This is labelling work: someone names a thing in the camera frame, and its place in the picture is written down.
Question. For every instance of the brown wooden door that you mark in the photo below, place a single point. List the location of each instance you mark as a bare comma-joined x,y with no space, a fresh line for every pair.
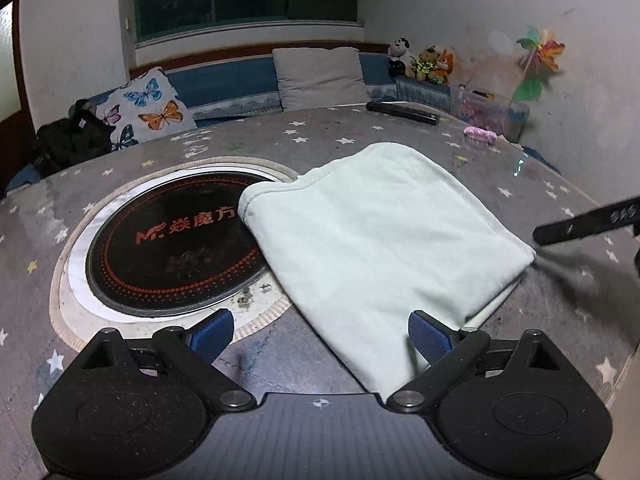
7,60

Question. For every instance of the pale green garment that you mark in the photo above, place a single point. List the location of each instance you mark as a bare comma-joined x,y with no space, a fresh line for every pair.
380,230

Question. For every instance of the grey star-print tablecloth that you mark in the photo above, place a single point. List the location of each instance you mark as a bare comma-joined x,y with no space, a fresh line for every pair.
560,305

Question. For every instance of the panda plush toy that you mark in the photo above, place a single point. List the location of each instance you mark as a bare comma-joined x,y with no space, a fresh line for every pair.
401,57

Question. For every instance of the blue sofa bench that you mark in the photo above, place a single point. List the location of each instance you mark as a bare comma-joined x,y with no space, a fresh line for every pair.
230,85

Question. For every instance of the clear plastic storage box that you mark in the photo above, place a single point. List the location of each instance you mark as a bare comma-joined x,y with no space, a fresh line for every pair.
492,112

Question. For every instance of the white round cooktop surround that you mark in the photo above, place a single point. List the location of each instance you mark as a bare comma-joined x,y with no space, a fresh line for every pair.
75,280

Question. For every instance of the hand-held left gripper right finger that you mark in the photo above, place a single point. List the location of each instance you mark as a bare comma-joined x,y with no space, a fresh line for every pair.
430,337

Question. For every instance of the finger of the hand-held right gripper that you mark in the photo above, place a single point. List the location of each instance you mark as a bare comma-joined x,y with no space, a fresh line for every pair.
575,224

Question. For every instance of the plain grey pillow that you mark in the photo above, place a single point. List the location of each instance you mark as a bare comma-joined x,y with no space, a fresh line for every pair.
320,80

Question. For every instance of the butterfly print pillow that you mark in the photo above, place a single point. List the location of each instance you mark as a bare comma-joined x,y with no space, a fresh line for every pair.
145,110

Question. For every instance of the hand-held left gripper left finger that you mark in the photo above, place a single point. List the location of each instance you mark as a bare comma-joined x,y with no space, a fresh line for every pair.
212,335

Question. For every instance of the small pink cloth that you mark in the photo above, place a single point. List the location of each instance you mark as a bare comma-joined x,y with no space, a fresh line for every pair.
480,136

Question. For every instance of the black jacket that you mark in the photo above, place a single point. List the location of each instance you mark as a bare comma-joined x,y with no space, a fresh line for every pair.
70,142

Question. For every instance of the long black bar device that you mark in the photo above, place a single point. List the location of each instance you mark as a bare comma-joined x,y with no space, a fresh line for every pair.
402,113

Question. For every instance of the black round induction cooktop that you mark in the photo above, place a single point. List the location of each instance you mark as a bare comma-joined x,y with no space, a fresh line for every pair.
165,255

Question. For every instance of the orange fox plush toy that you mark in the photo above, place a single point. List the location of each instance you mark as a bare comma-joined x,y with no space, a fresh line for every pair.
445,67

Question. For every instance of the colourful paper pinwheel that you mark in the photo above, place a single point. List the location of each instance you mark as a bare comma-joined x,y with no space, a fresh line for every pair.
542,52

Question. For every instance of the brown bear plush toy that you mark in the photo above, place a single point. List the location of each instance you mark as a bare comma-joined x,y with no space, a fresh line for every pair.
425,66

